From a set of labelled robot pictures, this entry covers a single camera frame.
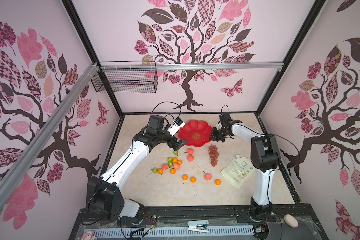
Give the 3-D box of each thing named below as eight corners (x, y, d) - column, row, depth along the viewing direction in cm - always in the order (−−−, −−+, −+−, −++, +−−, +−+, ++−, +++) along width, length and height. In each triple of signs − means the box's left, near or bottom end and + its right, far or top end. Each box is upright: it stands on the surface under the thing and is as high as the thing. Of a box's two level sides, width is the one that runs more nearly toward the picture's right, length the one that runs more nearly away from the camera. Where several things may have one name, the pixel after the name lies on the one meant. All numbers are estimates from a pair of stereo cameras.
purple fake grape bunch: (210, 166, 93) (210, 164, 91) (207, 146, 102) (208, 144, 100) (219, 166, 93) (220, 164, 91) (216, 146, 102) (217, 144, 100)
